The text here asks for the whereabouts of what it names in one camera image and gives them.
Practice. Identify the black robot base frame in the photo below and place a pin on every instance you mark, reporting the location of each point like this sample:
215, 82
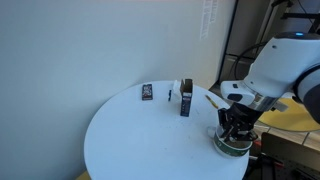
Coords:
290, 156

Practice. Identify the white crumpled napkin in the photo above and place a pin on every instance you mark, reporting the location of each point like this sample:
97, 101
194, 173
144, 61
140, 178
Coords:
176, 87

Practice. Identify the open blue cardboard box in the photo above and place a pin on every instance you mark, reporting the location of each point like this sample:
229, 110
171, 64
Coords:
186, 100

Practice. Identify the yellow round table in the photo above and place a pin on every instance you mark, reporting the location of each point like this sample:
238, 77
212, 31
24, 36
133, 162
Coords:
290, 120

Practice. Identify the black candy bar packet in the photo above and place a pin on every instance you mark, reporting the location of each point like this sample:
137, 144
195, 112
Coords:
147, 92

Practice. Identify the round white table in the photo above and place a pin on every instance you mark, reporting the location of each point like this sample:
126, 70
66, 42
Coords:
150, 140

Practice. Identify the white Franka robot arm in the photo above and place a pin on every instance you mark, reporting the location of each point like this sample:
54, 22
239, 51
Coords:
283, 66

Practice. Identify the green rimmed mug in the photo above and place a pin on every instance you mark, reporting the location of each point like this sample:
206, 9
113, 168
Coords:
230, 150

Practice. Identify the yellow pencil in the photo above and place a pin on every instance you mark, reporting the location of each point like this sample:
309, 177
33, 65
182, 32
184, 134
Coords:
211, 101

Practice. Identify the printed paper on wall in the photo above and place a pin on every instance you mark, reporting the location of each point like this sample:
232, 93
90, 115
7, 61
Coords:
208, 20

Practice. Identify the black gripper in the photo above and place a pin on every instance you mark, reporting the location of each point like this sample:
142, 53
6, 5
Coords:
240, 116

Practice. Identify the small black clip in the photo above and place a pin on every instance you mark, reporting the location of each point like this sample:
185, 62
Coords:
170, 95

